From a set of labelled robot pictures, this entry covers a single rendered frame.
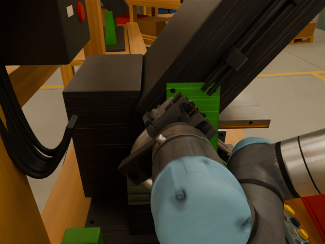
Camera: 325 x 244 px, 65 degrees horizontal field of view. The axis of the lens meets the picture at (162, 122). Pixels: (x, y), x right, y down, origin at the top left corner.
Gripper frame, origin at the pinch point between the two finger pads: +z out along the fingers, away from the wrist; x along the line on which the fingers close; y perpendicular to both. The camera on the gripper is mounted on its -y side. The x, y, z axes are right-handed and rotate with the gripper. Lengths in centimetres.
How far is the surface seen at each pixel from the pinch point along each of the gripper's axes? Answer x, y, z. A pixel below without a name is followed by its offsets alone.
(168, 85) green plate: 4.1, 6.1, 2.4
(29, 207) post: 8.2, -27.1, -8.8
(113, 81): 13.1, -3.0, 13.1
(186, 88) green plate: 0.8, 8.3, 2.4
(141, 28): 42, 23, 319
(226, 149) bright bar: -23.6, 4.0, 18.7
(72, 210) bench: -3.1, -39.2, 14.5
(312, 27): -216, 308, 557
